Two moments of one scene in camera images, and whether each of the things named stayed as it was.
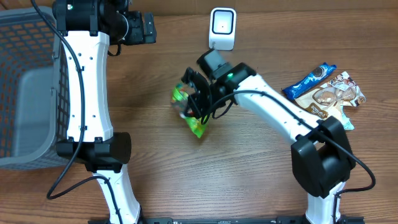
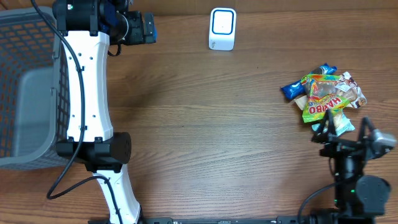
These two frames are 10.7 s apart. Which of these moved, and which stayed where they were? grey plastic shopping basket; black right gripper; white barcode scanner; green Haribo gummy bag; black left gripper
Moved: black right gripper; green Haribo gummy bag
Stayed: black left gripper; grey plastic shopping basket; white barcode scanner
